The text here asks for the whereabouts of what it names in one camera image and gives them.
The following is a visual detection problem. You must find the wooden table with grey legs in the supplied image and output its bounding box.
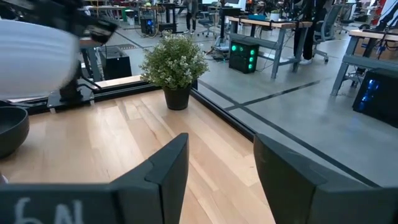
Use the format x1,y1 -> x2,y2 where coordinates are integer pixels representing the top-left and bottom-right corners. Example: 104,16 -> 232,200
226,15 -> 313,80
330,29 -> 398,97

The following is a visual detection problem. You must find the artificial plant in black pot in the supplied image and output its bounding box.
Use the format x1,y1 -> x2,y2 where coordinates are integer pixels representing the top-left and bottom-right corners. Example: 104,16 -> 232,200
139,32 -> 210,111

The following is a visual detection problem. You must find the black computer with green lights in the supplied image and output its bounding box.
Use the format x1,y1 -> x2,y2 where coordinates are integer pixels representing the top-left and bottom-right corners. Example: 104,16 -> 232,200
228,39 -> 260,75

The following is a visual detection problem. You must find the blue office chair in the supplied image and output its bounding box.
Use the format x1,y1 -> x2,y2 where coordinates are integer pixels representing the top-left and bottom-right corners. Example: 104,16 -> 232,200
197,11 -> 216,39

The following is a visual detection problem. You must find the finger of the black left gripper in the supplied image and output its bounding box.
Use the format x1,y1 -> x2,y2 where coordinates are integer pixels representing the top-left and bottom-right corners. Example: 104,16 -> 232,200
74,16 -> 119,45

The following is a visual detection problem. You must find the black computer with blue lights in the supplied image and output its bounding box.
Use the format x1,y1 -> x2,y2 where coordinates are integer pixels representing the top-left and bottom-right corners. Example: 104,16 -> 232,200
351,68 -> 398,129

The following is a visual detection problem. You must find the dark bowl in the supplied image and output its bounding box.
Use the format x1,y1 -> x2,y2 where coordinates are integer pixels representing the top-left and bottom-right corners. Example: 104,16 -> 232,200
0,106 -> 30,159

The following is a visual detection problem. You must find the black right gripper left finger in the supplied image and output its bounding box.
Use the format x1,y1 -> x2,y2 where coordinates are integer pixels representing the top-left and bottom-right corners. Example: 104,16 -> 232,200
0,133 -> 190,224

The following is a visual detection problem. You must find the person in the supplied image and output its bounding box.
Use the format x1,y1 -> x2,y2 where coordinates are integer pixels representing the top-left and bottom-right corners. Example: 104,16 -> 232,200
292,0 -> 327,66
185,0 -> 200,32

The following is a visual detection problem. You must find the teal box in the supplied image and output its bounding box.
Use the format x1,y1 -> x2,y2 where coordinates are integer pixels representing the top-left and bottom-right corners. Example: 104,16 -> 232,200
247,13 -> 272,22

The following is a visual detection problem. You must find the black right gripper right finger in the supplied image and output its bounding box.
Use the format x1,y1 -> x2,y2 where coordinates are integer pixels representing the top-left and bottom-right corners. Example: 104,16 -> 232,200
252,133 -> 398,224

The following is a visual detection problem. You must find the grey office chair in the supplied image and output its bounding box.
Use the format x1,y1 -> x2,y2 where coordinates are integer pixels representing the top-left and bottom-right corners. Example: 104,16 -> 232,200
312,2 -> 344,63

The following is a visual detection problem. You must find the black box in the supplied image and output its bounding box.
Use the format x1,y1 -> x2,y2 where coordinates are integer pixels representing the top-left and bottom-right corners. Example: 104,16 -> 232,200
98,45 -> 133,82

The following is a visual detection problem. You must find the white ribbed bowl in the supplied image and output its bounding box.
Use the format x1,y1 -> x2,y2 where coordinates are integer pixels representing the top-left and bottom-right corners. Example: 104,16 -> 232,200
0,19 -> 81,101

